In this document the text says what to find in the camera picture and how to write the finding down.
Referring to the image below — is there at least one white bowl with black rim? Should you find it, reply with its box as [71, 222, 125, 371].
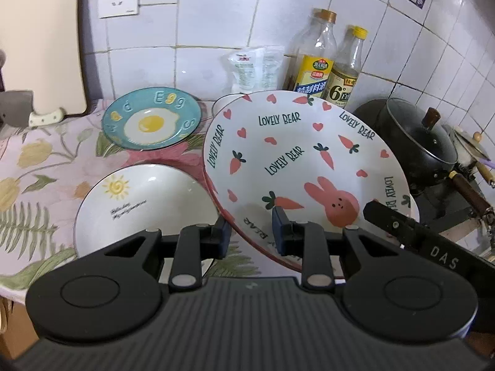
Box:
[211, 93, 253, 119]

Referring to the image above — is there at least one small pot with wooden knob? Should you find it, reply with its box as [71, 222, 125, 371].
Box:
[449, 125, 495, 187]

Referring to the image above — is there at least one white sun print plate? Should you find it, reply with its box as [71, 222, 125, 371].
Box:
[73, 163, 221, 284]

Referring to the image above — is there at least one clear seasoning packet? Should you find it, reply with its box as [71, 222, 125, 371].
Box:
[263, 45, 286, 90]

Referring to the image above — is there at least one white salt packet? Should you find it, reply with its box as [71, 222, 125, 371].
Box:
[221, 47, 267, 95]

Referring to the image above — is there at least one floral tablecloth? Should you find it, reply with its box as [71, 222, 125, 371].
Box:
[0, 98, 349, 303]

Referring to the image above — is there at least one blue fried egg print plate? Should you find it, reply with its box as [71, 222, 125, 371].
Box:
[101, 88, 202, 151]

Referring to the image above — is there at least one carrot and rabbit print plate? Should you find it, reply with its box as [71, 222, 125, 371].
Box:
[203, 90, 411, 279]

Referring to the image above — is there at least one beige cutting board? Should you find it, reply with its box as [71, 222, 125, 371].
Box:
[0, 0, 98, 119]

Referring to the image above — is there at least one yellow label cooking wine bottle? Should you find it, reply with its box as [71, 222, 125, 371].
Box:
[283, 8, 338, 101]

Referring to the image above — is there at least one glass wok lid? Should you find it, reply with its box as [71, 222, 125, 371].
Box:
[377, 98, 459, 178]

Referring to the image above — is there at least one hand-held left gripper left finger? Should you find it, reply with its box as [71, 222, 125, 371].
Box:
[104, 216, 233, 293]

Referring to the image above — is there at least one cleaver with white handle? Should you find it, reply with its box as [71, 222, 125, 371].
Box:
[0, 90, 65, 129]

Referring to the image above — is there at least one vinegar bottle with yellow cap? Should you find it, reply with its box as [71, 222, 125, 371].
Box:
[327, 25, 368, 109]

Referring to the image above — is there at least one black wok with wooden handle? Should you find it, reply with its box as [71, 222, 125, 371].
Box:
[353, 98, 495, 227]

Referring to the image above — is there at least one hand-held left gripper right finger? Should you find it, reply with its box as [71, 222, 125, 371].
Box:
[272, 206, 391, 293]

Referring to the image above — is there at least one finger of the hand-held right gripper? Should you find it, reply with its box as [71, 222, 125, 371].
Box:
[363, 199, 424, 253]

